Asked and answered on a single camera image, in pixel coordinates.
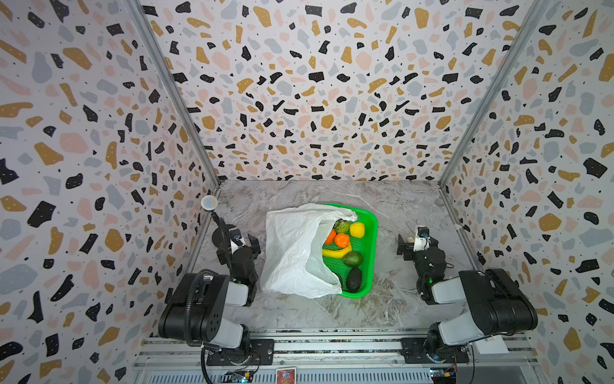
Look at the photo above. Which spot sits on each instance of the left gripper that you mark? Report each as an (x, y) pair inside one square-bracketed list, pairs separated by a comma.
[(250, 249)]

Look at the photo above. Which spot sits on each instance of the white plastic bag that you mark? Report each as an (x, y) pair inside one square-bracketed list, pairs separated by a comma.
[(293, 250)]

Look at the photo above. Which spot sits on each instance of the green avocado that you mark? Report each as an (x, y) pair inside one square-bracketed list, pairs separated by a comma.
[(353, 259)]

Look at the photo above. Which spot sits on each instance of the dark brown avocado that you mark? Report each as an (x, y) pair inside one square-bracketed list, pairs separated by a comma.
[(354, 280)]

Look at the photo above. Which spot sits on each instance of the yellow lemon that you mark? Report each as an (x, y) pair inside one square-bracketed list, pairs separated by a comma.
[(357, 230)]

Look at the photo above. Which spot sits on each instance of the orange tangerine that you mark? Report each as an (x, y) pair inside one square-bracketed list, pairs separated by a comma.
[(342, 240), (330, 239)]

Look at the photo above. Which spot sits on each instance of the yellow banana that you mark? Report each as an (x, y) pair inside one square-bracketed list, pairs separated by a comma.
[(337, 254)]

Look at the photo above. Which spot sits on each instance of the bumpy green custard apple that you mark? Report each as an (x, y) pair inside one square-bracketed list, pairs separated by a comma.
[(342, 226)]

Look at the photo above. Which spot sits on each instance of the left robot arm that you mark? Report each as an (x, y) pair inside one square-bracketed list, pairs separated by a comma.
[(195, 312)]

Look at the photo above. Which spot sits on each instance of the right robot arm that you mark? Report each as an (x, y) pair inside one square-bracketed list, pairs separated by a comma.
[(496, 305)]

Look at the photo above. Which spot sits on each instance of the round white desk lamp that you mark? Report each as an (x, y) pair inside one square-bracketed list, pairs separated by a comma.
[(211, 211)]

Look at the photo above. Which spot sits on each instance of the green plastic basket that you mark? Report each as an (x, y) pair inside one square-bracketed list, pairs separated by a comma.
[(367, 246)]

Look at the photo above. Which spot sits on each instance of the white label box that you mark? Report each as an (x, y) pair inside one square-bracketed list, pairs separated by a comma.
[(494, 345)]

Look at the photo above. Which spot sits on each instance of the red card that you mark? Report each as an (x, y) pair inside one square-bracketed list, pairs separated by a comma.
[(286, 375)]

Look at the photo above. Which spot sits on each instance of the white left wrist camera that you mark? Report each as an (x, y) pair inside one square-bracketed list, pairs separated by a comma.
[(236, 240)]

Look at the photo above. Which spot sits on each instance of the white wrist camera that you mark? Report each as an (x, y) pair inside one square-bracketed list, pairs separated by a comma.
[(421, 239), (236, 240)]

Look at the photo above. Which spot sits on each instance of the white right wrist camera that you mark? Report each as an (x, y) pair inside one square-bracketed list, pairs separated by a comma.
[(421, 239)]

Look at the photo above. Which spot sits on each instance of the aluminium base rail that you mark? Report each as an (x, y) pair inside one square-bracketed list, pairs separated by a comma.
[(337, 356)]

